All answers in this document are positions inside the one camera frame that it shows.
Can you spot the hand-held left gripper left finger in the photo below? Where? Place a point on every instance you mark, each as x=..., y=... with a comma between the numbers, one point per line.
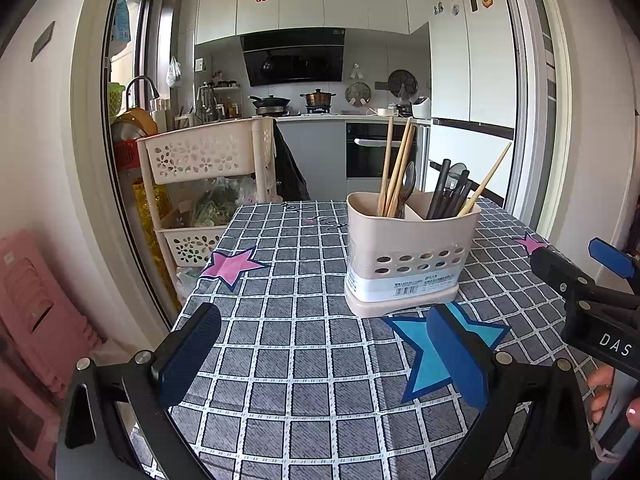
x=190, y=355

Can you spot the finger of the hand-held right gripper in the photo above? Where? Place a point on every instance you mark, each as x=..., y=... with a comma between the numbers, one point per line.
x=555, y=270
x=610, y=257

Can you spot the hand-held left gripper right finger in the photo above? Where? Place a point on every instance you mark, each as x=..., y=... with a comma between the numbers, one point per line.
x=457, y=360

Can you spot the wooden chopstick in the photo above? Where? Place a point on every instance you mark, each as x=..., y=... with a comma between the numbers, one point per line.
x=400, y=160
x=407, y=152
x=487, y=175
x=387, y=160

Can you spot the beige plastic utensil holder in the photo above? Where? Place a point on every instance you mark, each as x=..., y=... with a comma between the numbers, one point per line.
x=400, y=245

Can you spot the person's right hand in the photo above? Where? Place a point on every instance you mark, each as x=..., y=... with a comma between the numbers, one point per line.
x=600, y=395

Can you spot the grey checked star tablecloth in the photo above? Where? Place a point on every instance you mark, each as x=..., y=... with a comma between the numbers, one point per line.
x=300, y=340

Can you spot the grey garment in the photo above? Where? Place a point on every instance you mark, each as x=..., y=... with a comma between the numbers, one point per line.
x=620, y=450

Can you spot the gold foil bag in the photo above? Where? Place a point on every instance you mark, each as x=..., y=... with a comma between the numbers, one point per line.
x=150, y=212

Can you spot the translucent plastic produce bag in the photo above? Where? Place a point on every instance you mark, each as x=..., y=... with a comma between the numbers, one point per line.
x=225, y=202

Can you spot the pink plastic stool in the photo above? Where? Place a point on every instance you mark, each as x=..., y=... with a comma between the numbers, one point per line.
x=40, y=300

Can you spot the sliding glass door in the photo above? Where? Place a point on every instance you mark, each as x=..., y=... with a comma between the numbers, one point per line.
x=535, y=85

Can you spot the beige plastic storage trolley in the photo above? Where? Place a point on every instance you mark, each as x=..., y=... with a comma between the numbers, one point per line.
x=200, y=152

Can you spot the white rice cooker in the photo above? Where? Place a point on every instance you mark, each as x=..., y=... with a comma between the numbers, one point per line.
x=421, y=107

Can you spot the white refrigerator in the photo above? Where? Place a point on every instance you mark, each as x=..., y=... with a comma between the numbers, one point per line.
x=475, y=70

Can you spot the black built-in oven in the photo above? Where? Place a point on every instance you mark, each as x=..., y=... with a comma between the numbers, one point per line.
x=365, y=162

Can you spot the small dark pot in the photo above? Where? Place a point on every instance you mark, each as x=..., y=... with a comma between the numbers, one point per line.
x=404, y=110

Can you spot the grey kitchen counter cabinet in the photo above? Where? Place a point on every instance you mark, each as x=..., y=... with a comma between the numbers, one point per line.
x=325, y=160

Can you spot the white countertop canister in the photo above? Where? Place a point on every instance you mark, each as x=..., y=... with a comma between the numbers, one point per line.
x=160, y=116

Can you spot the dark round hanging pan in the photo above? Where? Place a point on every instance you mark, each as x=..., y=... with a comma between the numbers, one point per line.
x=403, y=83

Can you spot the glass pitcher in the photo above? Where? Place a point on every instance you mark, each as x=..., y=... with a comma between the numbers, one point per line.
x=207, y=104

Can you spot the white countertop spice rack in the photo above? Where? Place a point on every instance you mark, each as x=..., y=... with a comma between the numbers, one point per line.
x=228, y=100

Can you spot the round metal steamer rack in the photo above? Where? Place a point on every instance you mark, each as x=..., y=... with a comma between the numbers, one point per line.
x=358, y=95

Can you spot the black wok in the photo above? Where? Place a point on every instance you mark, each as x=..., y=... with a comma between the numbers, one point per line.
x=272, y=103

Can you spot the green plastic basket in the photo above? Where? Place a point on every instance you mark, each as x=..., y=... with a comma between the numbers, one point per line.
x=116, y=99

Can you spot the curved kitchen faucet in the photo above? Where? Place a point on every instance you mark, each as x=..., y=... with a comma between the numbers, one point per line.
x=142, y=79

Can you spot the white hanging plastic bag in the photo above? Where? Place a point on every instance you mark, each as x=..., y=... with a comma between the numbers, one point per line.
x=173, y=72

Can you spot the bronze cooking pot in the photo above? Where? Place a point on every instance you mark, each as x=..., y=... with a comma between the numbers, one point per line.
x=319, y=99

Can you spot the black range hood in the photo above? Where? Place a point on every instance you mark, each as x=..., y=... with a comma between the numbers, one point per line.
x=295, y=60

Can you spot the blue printed hanging bag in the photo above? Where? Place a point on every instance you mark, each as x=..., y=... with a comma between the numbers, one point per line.
x=122, y=20

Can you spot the white wall hook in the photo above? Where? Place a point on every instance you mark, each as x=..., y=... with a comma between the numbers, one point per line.
x=355, y=71

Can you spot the white wall socket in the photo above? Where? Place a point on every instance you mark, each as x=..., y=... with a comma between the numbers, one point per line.
x=199, y=65

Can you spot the grey wall switch plate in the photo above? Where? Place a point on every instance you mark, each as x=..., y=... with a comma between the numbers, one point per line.
x=43, y=41

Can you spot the white wall cabinets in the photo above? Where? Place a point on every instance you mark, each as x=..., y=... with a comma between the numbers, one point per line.
x=300, y=5

